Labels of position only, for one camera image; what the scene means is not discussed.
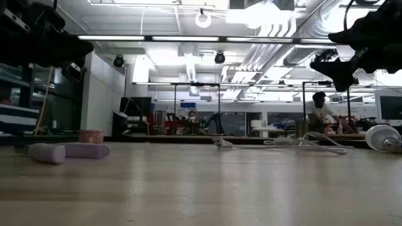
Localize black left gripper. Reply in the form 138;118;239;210
0;0;94;83

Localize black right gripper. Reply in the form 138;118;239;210
310;0;402;92

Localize white lightbulb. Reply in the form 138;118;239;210
365;124;402;154

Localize lamp socket with white cord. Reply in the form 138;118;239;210
213;131;348;156

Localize black ceiling fixture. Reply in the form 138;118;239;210
313;48;339;63

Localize white LED light strip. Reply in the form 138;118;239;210
77;35;145;41
152;36;220;42
226;37;295;43

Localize dark glass cabinet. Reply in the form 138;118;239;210
0;62;83;136

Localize bending person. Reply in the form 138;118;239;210
305;90;357;134

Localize blue white striped box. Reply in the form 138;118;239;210
0;103;40;134

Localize black monitor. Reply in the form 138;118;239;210
120;96;153;119

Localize black waste bin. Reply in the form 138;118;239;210
112;110;129;136

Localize red cart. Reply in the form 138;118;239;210
163;118;183;135

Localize seated person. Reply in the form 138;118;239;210
183;110;205;136

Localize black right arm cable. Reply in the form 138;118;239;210
343;0;357;32

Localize black background rig frame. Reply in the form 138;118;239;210
301;80;352;126
173;82;221;136

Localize yellow cable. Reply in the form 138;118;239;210
34;65;53;136

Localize dark wall screen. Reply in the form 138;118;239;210
379;95;402;121

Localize purple-handled pliers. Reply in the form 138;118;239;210
14;143;111;165

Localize white ring ceiling lamp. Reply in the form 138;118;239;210
194;8;213;29

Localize black aluminium rig frame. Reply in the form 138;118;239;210
0;35;402;149

